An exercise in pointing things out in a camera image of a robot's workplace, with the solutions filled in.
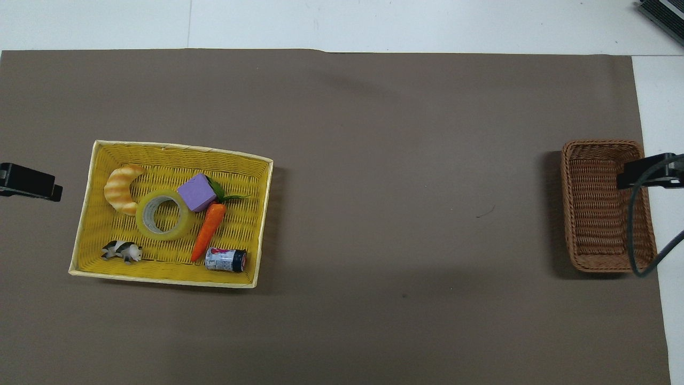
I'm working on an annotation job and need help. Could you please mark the yellow woven basket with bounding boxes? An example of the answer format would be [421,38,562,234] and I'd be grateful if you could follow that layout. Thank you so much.
[68,140,274,289]

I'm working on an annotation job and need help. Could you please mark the clear tape roll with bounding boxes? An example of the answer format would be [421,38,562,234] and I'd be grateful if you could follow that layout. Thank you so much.
[135,189,197,241]

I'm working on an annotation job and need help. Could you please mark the brown wicker basket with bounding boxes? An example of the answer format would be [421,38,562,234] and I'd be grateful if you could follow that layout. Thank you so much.
[561,140,658,273]

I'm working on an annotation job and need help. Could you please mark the small white blue can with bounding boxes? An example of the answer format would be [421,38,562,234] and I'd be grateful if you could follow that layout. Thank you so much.
[205,247,248,273]

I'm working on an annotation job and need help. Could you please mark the toy carrot with leaves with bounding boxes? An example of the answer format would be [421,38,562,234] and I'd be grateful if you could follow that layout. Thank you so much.
[190,175,252,263]

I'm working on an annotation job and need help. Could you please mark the purple foam cube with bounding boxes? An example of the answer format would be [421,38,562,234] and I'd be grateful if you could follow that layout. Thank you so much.
[176,173,217,213]

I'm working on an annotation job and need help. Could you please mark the toy croissant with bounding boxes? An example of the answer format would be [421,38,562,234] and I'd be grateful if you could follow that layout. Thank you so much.
[104,164,146,216]

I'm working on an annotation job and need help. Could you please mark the black and white toy cow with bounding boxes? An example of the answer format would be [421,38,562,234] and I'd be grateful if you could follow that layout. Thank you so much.
[100,240,144,265]

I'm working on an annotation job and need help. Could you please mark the black stand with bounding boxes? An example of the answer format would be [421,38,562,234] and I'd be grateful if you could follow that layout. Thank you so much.
[638,0,684,47]

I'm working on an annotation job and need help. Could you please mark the black cable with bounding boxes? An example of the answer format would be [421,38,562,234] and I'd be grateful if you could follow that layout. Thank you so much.
[627,153,684,278]

